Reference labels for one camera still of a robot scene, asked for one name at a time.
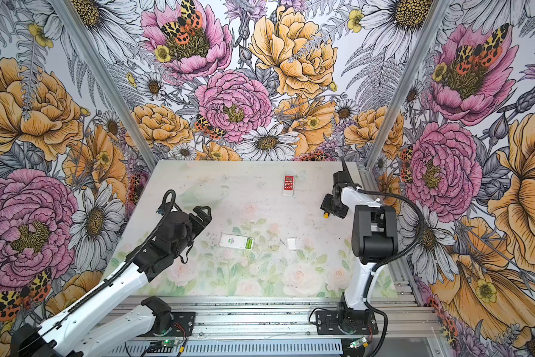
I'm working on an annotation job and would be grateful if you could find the white battery cover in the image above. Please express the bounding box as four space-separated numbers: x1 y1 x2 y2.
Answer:
286 237 297 251

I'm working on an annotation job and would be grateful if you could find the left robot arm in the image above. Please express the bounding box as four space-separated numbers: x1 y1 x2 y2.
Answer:
10 206 212 356

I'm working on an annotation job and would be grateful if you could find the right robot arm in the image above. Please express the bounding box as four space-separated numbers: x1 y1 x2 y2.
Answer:
320 167 398 335

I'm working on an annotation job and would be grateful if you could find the red white remote control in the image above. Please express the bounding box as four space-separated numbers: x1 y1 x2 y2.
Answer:
282 175 295 196

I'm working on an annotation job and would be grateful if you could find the left circuit board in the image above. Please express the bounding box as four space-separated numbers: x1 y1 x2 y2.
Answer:
149 339 182 350

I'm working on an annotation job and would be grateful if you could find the circuit board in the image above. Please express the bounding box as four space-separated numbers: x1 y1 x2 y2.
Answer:
349 337 369 349
149 339 182 350

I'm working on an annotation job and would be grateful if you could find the right circuit board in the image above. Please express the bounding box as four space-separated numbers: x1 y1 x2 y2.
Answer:
349 337 369 349

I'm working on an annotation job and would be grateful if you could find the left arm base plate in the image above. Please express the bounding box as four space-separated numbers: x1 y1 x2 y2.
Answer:
140 311 196 338

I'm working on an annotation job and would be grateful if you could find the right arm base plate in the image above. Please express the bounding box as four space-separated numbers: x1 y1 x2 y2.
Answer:
309 309 379 336

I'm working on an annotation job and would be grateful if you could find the aluminium frame rail front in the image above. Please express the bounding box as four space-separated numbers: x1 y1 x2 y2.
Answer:
66 297 442 342

